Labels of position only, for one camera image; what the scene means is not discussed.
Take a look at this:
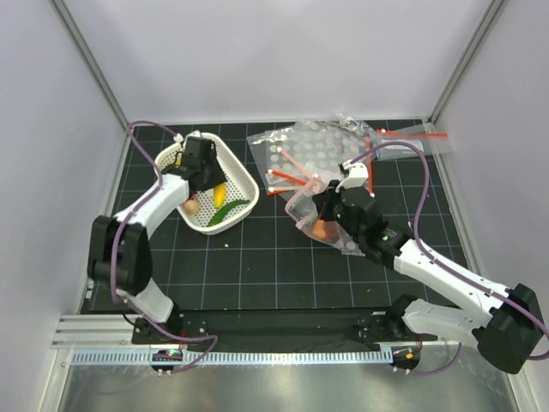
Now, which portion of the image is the left aluminium frame post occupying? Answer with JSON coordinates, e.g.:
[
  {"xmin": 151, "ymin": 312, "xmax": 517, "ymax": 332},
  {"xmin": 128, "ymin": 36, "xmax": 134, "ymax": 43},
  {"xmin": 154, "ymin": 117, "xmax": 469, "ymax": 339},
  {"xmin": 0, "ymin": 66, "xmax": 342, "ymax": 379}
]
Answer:
[{"xmin": 47, "ymin": 0, "xmax": 129, "ymax": 130}]

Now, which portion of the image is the slotted metal cable duct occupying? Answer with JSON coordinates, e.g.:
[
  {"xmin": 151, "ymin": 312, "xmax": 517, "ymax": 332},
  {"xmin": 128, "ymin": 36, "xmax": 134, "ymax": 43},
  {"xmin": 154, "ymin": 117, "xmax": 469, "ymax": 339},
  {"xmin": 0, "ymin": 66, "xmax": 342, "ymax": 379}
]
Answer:
[{"xmin": 70, "ymin": 348, "xmax": 393, "ymax": 367}]

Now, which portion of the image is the beige toy egg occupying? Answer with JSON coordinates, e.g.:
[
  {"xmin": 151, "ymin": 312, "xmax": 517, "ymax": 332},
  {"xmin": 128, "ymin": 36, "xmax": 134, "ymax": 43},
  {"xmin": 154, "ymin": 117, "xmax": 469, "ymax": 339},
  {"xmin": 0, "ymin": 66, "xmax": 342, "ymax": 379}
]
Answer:
[{"xmin": 183, "ymin": 199, "xmax": 200, "ymax": 215}]

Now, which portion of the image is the far labelled orange zip bag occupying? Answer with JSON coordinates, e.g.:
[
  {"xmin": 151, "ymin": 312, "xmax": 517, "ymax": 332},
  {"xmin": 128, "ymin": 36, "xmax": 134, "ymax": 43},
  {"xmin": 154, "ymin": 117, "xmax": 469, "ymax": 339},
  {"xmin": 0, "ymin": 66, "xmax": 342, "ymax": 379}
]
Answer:
[{"xmin": 370, "ymin": 124, "xmax": 453, "ymax": 161}]

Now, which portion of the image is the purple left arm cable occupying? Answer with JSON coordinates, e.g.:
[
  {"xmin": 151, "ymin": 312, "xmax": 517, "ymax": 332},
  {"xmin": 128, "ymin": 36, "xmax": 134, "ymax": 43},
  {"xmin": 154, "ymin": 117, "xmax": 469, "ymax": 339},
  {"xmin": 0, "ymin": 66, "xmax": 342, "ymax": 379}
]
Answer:
[{"xmin": 109, "ymin": 120, "xmax": 220, "ymax": 374}]

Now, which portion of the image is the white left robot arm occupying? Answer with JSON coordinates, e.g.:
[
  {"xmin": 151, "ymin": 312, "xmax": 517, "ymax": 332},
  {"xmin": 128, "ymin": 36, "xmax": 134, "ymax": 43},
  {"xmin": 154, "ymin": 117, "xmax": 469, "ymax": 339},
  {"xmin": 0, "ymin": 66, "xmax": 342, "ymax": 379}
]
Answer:
[{"xmin": 87, "ymin": 135, "xmax": 226, "ymax": 343}]

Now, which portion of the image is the aluminium frame post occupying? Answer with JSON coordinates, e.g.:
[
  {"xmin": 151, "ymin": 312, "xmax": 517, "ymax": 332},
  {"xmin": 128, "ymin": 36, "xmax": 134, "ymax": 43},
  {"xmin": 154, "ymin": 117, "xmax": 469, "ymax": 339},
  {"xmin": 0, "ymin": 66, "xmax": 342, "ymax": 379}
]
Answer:
[
  {"xmin": 47, "ymin": 0, "xmax": 129, "ymax": 130},
  {"xmin": 429, "ymin": 0, "xmax": 509, "ymax": 124}
]

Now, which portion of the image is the white perforated plastic basket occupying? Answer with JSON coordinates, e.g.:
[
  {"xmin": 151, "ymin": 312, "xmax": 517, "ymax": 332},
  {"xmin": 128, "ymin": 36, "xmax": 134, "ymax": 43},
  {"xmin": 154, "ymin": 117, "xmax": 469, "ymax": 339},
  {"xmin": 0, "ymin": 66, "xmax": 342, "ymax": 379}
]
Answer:
[{"xmin": 176, "ymin": 130, "xmax": 260, "ymax": 235}]

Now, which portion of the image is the orange zipper clear bag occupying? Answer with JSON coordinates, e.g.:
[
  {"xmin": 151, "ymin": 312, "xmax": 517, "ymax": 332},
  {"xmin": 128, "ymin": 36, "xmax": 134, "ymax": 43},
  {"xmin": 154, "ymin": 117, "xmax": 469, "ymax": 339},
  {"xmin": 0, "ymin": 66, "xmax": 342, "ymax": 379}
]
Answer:
[{"xmin": 266, "ymin": 147, "xmax": 373, "ymax": 196}]

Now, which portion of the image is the green toy chili pepper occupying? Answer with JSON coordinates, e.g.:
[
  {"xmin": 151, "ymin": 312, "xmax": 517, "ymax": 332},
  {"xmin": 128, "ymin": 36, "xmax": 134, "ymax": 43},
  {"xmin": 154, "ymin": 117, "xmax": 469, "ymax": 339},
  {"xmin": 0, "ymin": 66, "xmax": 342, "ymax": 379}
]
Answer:
[{"xmin": 208, "ymin": 199, "xmax": 250, "ymax": 227}]

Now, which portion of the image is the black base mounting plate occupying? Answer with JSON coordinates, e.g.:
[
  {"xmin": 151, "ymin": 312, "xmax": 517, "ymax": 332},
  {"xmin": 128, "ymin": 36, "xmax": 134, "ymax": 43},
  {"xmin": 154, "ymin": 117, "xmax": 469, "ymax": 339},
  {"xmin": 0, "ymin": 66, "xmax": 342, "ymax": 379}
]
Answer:
[{"xmin": 130, "ymin": 311, "xmax": 438, "ymax": 355}]

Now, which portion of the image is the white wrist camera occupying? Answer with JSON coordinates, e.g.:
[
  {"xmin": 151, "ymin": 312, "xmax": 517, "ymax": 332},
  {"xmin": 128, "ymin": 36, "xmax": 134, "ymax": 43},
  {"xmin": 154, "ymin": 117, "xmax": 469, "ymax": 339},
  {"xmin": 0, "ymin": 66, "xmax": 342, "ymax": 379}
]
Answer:
[
  {"xmin": 173, "ymin": 132, "xmax": 188, "ymax": 150},
  {"xmin": 335, "ymin": 160, "xmax": 370, "ymax": 192}
]

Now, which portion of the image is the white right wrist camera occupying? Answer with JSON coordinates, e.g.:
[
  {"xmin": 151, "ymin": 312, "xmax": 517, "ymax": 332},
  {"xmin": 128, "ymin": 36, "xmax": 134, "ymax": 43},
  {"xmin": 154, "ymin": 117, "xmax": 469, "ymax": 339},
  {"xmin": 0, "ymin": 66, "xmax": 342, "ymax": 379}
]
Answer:
[{"xmin": 335, "ymin": 160, "xmax": 370, "ymax": 192}]

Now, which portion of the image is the orange maroon toy steak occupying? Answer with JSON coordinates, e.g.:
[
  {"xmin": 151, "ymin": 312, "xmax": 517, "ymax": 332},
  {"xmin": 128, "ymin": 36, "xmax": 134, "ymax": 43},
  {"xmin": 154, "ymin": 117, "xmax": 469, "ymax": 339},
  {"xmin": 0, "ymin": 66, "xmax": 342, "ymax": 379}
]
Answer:
[{"xmin": 311, "ymin": 219, "xmax": 341, "ymax": 243}]

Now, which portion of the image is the pink zipper clear bag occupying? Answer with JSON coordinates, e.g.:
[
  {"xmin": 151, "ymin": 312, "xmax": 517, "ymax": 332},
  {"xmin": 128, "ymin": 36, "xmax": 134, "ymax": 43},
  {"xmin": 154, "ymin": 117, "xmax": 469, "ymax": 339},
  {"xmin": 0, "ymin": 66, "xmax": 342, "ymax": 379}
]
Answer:
[{"xmin": 285, "ymin": 174, "xmax": 364, "ymax": 257}]

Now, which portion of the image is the pink dotted zip bag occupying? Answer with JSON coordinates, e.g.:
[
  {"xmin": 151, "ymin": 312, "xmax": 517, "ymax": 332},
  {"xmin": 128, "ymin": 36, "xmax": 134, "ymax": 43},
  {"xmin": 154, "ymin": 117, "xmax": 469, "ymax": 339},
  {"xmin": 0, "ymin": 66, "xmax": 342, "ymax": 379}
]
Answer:
[{"xmin": 262, "ymin": 117, "xmax": 373, "ymax": 193}]

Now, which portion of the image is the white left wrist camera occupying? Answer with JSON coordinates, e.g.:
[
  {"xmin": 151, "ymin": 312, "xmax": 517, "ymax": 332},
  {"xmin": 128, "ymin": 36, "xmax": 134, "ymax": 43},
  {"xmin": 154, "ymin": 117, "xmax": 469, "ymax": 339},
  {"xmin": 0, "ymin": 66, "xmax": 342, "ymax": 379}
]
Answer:
[{"xmin": 173, "ymin": 132, "xmax": 188, "ymax": 150}]

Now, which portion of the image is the yellow toy banana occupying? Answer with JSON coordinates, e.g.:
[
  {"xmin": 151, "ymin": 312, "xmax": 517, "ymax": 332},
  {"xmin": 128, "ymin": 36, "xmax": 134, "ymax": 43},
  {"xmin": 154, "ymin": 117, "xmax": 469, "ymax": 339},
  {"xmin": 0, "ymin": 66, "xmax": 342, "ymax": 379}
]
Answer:
[{"xmin": 213, "ymin": 183, "xmax": 226, "ymax": 209}]

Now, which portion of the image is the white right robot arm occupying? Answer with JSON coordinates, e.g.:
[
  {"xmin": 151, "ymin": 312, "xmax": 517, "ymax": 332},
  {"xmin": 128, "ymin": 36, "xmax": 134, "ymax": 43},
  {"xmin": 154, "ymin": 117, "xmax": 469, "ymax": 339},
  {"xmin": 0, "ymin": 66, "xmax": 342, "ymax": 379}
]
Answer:
[{"xmin": 312, "ymin": 186, "xmax": 548, "ymax": 374}]

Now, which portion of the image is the black cutting mat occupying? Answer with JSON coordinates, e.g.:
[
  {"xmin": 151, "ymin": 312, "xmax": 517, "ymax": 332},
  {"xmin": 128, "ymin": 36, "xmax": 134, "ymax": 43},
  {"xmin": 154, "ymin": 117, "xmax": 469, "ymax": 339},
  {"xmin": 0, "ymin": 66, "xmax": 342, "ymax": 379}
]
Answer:
[{"xmin": 87, "ymin": 121, "xmax": 471, "ymax": 311}]

